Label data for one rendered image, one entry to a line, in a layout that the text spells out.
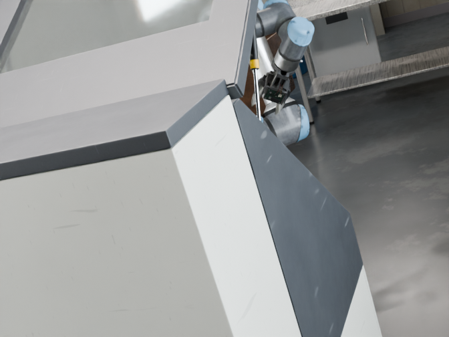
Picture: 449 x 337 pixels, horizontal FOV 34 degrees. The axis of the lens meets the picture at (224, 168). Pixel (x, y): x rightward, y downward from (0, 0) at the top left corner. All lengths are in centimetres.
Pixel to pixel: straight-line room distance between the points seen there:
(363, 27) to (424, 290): 411
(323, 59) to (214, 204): 613
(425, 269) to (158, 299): 255
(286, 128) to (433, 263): 145
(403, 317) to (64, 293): 223
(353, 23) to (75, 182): 617
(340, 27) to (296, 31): 512
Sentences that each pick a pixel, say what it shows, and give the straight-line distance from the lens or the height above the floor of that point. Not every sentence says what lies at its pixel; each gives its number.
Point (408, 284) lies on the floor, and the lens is 359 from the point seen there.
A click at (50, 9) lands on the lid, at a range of 190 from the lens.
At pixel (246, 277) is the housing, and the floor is 118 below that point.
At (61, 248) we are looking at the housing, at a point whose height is 133.
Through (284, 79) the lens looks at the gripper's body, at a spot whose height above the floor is 129.
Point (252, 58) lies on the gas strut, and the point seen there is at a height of 148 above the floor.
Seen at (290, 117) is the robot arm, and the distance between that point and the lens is 251.
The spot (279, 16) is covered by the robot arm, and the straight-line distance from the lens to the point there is 221.
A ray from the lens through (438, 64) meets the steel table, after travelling 636.
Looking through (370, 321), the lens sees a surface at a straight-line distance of 211.
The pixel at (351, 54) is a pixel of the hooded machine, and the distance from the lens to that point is 730.
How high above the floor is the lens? 175
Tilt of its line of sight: 17 degrees down
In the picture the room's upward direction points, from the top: 17 degrees counter-clockwise
